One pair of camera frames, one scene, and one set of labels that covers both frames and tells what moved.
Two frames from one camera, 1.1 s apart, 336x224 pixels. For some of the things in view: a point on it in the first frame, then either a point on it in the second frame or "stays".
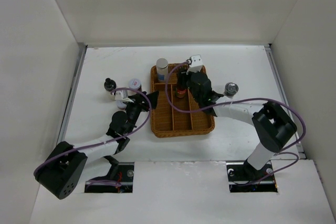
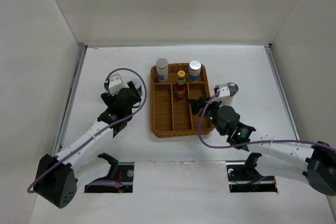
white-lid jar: [134, 83] stays
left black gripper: [138, 98] -> [109, 99]
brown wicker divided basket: [167, 121] stays
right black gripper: [182, 74] -> [196, 104]
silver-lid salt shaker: [161, 65] stays
